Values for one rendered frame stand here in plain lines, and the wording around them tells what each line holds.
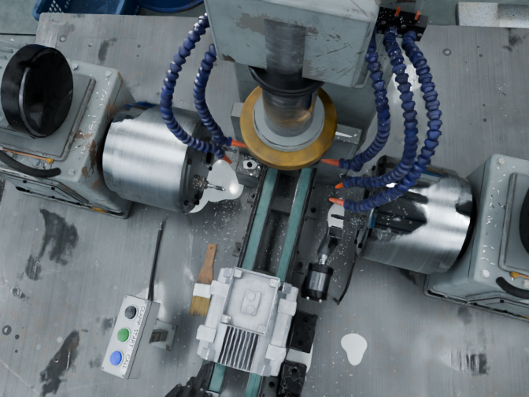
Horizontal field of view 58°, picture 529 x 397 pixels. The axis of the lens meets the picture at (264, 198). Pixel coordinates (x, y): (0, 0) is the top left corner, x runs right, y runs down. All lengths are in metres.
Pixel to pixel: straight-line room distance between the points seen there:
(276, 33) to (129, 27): 1.16
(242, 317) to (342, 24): 0.67
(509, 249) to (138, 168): 0.80
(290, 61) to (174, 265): 0.88
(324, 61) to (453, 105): 1.00
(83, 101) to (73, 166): 0.15
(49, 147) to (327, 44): 0.74
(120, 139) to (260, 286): 0.45
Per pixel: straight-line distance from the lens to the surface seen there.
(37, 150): 1.17
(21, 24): 2.97
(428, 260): 1.09
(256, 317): 1.03
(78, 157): 1.14
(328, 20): 0.55
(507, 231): 1.09
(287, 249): 1.24
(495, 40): 1.74
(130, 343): 1.12
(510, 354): 1.47
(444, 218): 1.06
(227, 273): 1.07
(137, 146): 1.10
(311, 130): 0.85
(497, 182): 1.12
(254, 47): 0.63
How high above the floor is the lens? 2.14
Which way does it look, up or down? 75 degrees down
